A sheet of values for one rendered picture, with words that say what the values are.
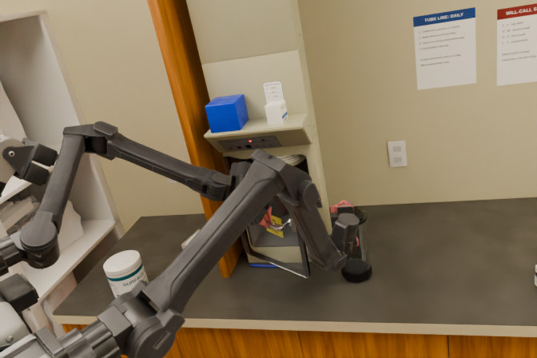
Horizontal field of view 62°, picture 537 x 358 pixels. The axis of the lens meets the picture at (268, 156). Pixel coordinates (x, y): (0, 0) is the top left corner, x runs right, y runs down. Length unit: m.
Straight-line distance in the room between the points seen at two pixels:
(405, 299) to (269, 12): 0.96
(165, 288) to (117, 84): 1.49
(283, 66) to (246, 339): 0.91
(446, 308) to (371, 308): 0.21
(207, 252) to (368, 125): 1.23
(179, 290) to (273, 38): 0.85
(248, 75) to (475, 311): 0.97
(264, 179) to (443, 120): 1.19
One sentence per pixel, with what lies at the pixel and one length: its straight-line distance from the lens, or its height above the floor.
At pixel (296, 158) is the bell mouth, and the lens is 1.55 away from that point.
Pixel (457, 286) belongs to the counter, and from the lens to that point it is 1.56.
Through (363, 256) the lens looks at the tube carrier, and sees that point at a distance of 1.53.
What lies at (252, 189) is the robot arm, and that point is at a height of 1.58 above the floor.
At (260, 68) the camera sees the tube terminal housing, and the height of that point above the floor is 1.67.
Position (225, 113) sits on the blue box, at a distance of 1.37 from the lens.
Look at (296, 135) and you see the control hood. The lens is 1.37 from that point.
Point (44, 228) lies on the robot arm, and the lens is 1.18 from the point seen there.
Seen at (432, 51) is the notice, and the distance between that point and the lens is 1.81.
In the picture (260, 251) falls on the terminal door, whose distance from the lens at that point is 1.64.
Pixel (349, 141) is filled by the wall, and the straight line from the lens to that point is 1.91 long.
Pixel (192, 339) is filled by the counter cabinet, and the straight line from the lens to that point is 1.70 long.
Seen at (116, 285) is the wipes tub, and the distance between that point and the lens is 1.73.
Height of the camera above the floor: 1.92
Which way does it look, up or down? 21 degrees down
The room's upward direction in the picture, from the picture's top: 11 degrees counter-clockwise
